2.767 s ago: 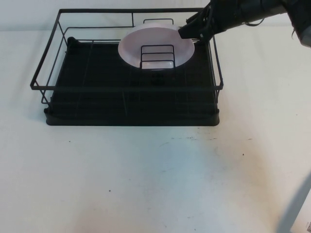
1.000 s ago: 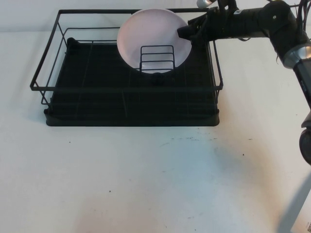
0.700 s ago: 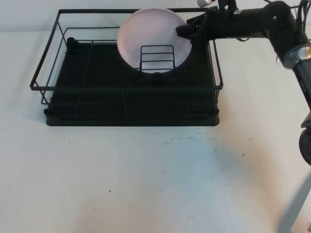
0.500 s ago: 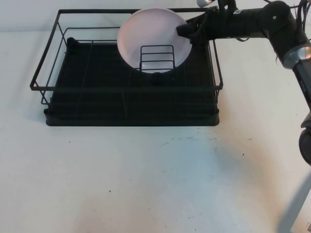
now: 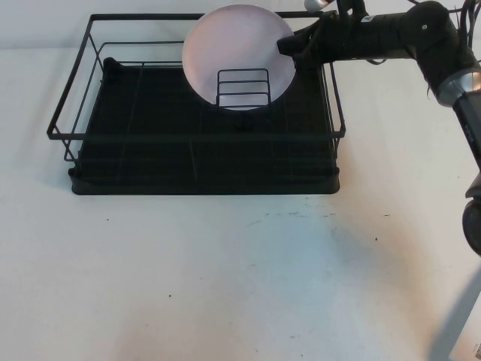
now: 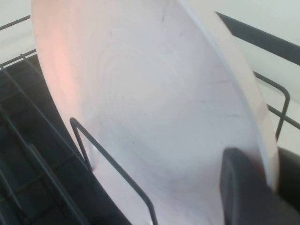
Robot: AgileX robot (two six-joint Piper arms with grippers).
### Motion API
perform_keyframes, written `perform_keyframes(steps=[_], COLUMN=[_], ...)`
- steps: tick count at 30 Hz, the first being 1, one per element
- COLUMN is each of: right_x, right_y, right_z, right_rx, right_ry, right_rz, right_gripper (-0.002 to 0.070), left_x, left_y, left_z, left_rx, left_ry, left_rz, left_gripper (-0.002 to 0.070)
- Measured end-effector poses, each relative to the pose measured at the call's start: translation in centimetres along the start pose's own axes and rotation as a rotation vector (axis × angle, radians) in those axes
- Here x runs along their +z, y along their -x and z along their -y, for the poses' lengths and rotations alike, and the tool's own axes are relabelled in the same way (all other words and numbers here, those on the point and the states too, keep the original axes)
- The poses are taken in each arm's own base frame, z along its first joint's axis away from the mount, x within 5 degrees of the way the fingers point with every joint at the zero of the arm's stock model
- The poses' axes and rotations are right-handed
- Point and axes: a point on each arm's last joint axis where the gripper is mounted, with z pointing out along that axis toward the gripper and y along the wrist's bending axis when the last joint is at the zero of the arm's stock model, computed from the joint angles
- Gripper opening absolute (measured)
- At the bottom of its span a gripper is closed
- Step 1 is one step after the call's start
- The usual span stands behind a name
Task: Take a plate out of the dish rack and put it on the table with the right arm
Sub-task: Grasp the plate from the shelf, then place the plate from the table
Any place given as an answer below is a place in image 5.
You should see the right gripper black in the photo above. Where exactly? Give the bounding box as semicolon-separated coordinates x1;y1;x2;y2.
277;11;349;70

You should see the pale pink round plate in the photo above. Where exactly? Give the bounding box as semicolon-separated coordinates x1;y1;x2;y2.
181;3;298;111

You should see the black plastic drain tray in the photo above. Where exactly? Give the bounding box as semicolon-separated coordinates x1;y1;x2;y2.
67;56;341;196

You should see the white panel with label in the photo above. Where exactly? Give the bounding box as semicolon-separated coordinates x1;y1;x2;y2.
460;311;481;361

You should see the black wire plate holder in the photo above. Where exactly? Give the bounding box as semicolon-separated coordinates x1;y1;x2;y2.
215;68;271;111

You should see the black wire dish rack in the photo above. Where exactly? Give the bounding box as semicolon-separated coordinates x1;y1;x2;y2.
46;13;346;163

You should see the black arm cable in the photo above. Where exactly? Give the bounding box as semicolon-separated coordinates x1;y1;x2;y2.
449;0;481;42

